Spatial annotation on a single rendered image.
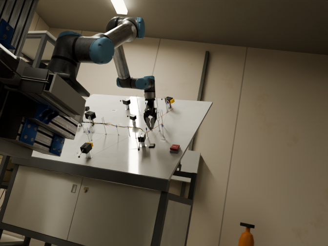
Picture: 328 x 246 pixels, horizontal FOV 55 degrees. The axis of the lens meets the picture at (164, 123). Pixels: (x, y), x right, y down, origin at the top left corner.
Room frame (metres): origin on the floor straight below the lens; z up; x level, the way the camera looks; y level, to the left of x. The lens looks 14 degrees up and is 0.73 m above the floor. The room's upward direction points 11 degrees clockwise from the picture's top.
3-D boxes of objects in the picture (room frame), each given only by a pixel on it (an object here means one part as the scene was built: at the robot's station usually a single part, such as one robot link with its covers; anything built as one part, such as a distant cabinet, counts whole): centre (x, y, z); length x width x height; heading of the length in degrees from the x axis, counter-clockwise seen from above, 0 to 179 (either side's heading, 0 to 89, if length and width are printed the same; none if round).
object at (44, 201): (2.21, 0.69, 0.60); 0.55 x 0.02 x 0.39; 67
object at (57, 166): (2.08, 0.45, 0.83); 1.18 x 0.06 x 0.06; 67
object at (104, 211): (1.99, 0.19, 0.60); 0.55 x 0.03 x 0.39; 67
